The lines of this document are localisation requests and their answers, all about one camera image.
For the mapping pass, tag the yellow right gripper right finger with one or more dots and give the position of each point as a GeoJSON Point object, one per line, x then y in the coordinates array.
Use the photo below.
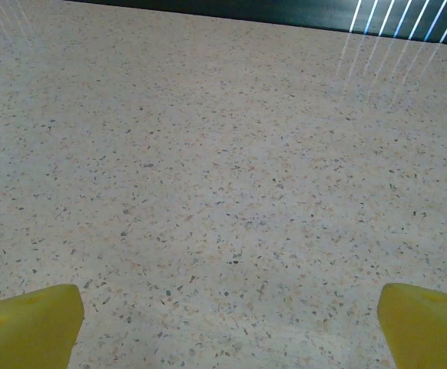
{"type": "Point", "coordinates": [427, 330]}

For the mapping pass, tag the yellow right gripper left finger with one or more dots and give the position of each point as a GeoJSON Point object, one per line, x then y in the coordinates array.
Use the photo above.
{"type": "Point", "coordinates": [27, 330]}

